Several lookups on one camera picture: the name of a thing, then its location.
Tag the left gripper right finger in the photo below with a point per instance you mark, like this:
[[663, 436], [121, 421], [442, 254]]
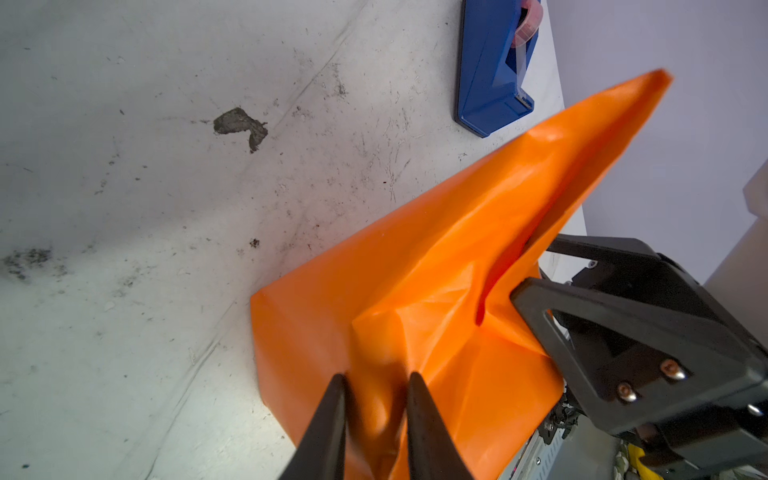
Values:
[[431, 451]]

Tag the blue tape dispenser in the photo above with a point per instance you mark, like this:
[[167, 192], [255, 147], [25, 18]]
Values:
[[496, 44]]

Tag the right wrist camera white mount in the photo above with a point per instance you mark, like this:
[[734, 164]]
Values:
[[739, 283]]

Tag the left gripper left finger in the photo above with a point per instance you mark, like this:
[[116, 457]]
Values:
[[320, 454]]

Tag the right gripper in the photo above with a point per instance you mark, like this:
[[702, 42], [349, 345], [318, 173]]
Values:
[[651, 357]]

